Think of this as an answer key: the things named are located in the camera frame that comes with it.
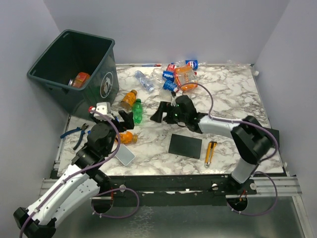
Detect large orange label bottle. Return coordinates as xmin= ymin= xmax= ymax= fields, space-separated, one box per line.
xmin=72 ymin=72 xmax=90 ymax=88

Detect blue handled pliers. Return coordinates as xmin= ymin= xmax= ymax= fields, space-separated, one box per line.
xmin=60 ymin=122 xmax=91 ymax=151

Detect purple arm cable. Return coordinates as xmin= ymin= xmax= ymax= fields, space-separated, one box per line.
xmin=19 ymin=110 xmax=140 ymax=238
xmin=179 ymin=83 xmax=279 ymax=217

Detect dark green plastic bin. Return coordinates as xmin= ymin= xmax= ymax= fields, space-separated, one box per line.
xmin=27 ymin=30 xmax=119 ymax=120

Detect green plastic bottle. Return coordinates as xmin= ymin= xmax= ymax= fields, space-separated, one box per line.
xmin=132 ymin=99 xmax=143 ymax=124

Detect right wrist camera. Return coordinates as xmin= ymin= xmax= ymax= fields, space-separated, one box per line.
xmin=171 ymin=95 xmax=179 ymax=107

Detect pepsi bottle at back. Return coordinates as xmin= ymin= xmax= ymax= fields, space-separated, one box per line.
xmin=174 ymin=59 xmax=208 ymax=71

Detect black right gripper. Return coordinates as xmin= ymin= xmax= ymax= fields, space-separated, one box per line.
xmin=151 ymin=101 xmax=188 ymax=124

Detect big orange bottle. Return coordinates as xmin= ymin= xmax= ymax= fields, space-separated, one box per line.
xmin=174 ymin=65 xmax=198 ymax=92

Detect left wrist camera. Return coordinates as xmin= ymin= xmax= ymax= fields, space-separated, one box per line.
xmin=89 ymin=102 xmax=111 ymax=118

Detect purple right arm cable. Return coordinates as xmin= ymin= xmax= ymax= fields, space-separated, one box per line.
xmin=179 ymin=83 xmax=279 ymax=217

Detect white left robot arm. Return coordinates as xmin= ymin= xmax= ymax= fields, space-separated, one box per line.
xmin=13 ymin=108 xmax=134 ymax=238

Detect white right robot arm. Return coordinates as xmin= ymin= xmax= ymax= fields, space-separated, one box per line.
xmin=150 ymin=95 xmax=279 ymax=194

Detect black rectangular box centre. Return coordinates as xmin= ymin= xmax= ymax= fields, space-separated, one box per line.
xmin=168 ymin=134 xmax=202 ymax=159

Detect red label bottle at back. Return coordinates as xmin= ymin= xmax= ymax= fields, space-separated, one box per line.
xmin=163 ymin=63 xmax=176 ymax=73

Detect black box right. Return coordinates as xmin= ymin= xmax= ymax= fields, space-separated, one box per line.
xmin=266 ymin=127 xmax=280 ymax=146

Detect pepsi bottle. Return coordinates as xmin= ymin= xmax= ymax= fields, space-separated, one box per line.
xmin=174 ymin=59 xmax=208 ymax=71
xmin=151 ymin=68 xmax=174 ymax=82

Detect white grey rectangular case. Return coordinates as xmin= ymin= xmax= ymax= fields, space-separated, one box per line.
xmin=115 ymin=144 xmax=135 ymax=166

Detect orange juice bottle lying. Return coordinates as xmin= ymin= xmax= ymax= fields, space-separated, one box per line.
xmin=119 ymin=131 xmax=138 ymax=144

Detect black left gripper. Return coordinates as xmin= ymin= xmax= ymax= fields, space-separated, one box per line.
xmin=92 ymin=110 xmax=134 ymax=155

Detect pepsi bottle upper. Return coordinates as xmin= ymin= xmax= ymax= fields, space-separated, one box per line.
xmin=151 ymin=68 xmax=174 ymax=82

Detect clear crushed water bottle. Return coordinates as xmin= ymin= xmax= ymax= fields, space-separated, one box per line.
xmin=134 ymin=70 xmax=154 ymax=93

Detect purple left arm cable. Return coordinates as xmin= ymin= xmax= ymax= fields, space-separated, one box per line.
xmin=19 ymin=110 xmax=140 ymax=238

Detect blue label bottle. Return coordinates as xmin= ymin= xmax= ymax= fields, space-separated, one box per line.
xmin=162 ymin=80 xmax=178 ymax=92

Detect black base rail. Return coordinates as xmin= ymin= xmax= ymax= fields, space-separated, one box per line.
xmin=92 ymin=175 xmax=257 ymax=209

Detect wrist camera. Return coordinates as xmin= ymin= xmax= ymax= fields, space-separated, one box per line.
xmin=89 ymin=102 xmax=111 ymax=118
xmin=171 ymin=95 xmax=179 ymax=107

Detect yellow utility knife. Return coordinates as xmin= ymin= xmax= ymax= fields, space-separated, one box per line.
xmin=205 ymin=141 xmax=217 ymax=168

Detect small orange juice bottle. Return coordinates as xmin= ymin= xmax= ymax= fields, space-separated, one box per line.
xmin=120 ymin=90 xmax=137 ymax=110

